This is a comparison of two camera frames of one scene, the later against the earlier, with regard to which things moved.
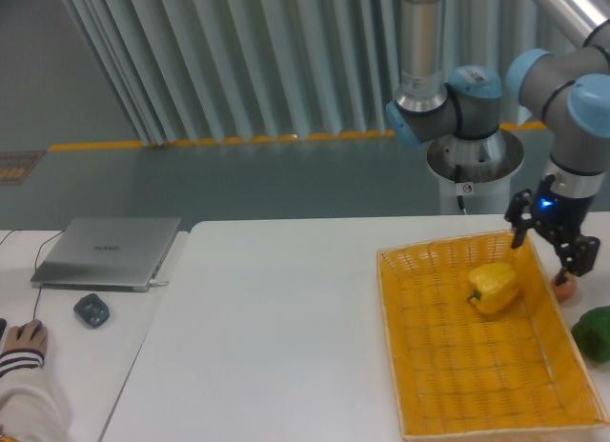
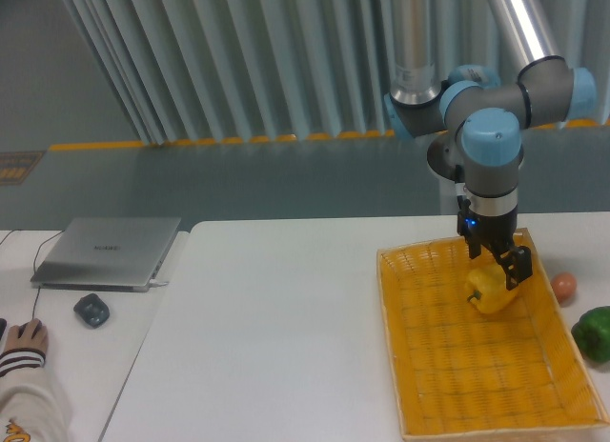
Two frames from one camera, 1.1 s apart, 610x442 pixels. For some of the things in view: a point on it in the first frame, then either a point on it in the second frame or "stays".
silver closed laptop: [107, 254] stays
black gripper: [559, 218] to [496, 231]
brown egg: [564, 291] stays
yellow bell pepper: [495, 285] stays
